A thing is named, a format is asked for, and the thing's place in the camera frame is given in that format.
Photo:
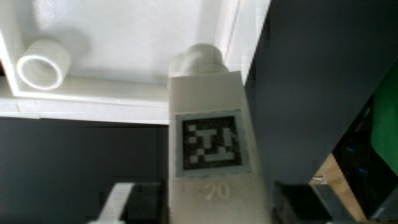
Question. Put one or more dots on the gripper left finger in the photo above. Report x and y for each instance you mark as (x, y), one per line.
(133, 204)

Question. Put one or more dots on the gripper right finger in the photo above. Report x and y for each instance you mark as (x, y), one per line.
(307, 205)

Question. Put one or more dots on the white table leg with tag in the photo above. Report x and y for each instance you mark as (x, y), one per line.
(217, 191)

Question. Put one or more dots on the white square tabletop panel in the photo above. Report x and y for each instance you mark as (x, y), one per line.
(123, 36)

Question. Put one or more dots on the white L-shaped fence wall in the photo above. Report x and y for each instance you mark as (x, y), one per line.
(44, 109)

